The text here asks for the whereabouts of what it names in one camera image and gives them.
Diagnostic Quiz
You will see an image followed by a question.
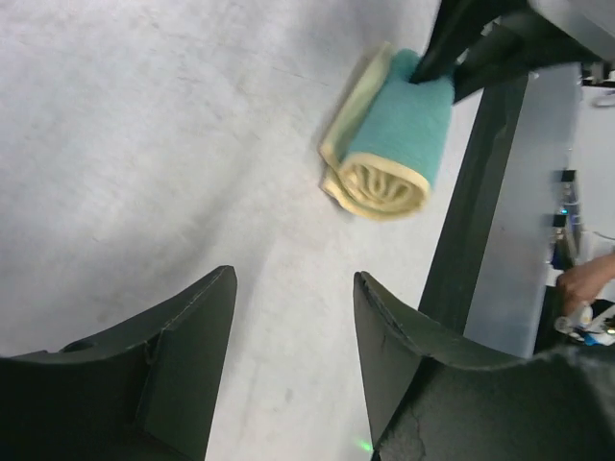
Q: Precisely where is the yellow teal towel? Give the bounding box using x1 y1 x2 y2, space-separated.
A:
318 42 455 221

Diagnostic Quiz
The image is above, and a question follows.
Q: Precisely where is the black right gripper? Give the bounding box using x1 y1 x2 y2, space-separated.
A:
410 1 605 104

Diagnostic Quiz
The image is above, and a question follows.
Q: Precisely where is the person's bare hand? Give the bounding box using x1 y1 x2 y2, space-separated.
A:
556 254 614 315

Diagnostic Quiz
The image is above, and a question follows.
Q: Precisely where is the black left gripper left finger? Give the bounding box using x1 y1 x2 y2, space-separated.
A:
28 266 237 460

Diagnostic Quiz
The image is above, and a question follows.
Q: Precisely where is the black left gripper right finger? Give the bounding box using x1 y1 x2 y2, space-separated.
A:
353 272 529 451

